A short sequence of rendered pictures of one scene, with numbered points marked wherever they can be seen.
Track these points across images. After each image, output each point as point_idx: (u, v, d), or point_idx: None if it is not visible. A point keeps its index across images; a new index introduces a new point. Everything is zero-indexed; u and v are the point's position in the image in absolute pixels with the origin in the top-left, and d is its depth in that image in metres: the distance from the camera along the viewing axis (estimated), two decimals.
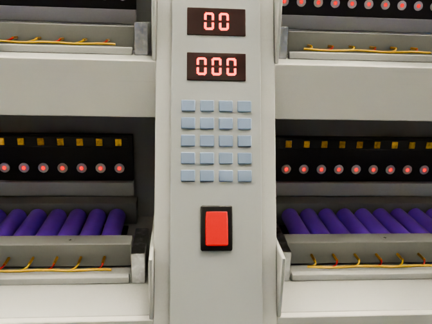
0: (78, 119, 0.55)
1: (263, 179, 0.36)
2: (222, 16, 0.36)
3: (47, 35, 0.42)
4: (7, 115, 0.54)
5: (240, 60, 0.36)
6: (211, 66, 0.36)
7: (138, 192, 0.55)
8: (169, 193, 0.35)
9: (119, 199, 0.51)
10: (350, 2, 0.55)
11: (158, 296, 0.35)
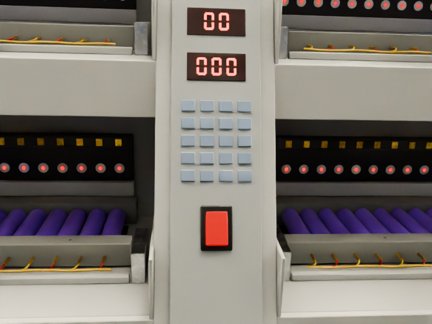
0: (78, 119, 0.55)
1: (263, 179, 0.36)
2: (222, 16, 0.36)
3: (47, 35, 0.42)
4: (7, 115, 0.54)
5: (240, 60, 0.36)
6: (211, 66, 0.36)
7: (138, 192, 0.55)
8: (169, 193, 0.35)
9: (119, 199, 0.51)
10: (350, 2, 0.55)
11: (158, 296, 0.35)
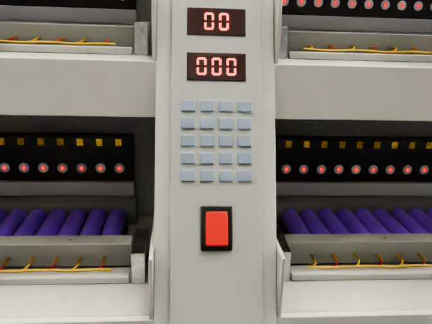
0: (78, 119, 0.55)
1: (263, 179, 0.36)
2: (222, 16, 0.36)
3: (47, 35, 0.42)
4: (7, 115, 0.54)
5: (240, 60, 0.36)
6: (211, 66, 0.36)
7: (138, 192, 0.55)
8: (169, 193, 0.35)
9: (119, 199, 0.51)
10: (350, 2, 0.55)
11: (158, 296, 0.35)
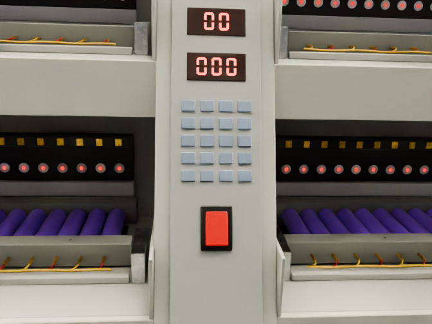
0: (78, 119, 0.55)
1: (263, 179, 0.36)
2: (222, 16, 0.36)
3: (47, 35, 0.42)
4: (7, 115, 0.54)
5: (240, 60, 0.36)
6: (211, 66, 0.36)
7: (138, 192, 0.55)
8: (169, 193, 0.35)
9: (119, 199, 0.51)
10: (350, 2, 0.55)
11: (158, 296, 0.35)
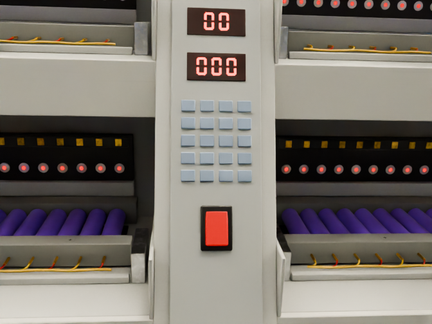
0: (78, 119, 0.55)
1: (263, 179, 0.36)
2: (222, 16, 0.36)
3: (47, 35, 0.42)
4: (7, 115, 0.54)
5: (240, 60, 0.36)
6: (211, 66, 0.36)
7: (138, 192, 0.55)
8: (169, 193, 0.35)
9: (119, 199, 0.51)
10: (350, 2, 0.55)
11: (158, 296, 0.35)
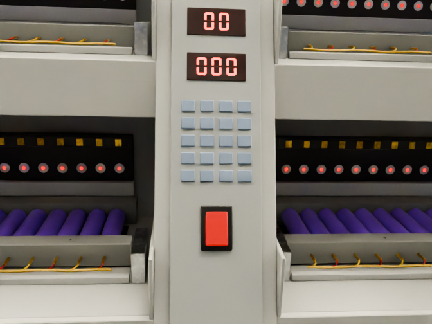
0: (78, 119, 0.55)
1: (263, 179, 0.36)
2: (222, 16, 0.36)
3: (47, 35, 0.42)
4: (7, 115, 0.54)
5: (240, 60, 0.36)
6: (211, 66, 0.36)
7: (138, 192, 0.55)
8: (169, 193, 0.35)
9: (119, 199, 0.51)
10: (350, 2, 0.55)
11: (158, 296, 0.35)
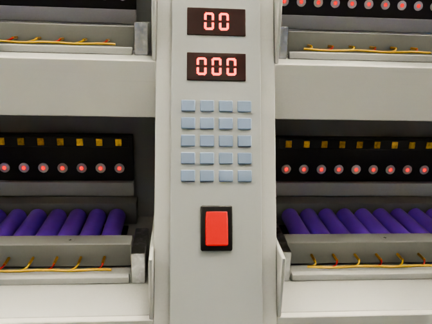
0: (78, 119, 0.55)
1: (263, 179, 0.36)
2: (222, 16, 0.36)
3: (47, 35, 0.42)
4: (7, 115, 0.54)
5: (240, 60, 0.36)
6: (211, 66, 0.36)
7: (138, 192, 0.55)
8: (169, 193, 0.35)
9: (119, 199, 0.51)
10: (350, 2, 0.55)
11: (158, 296, 0.35)
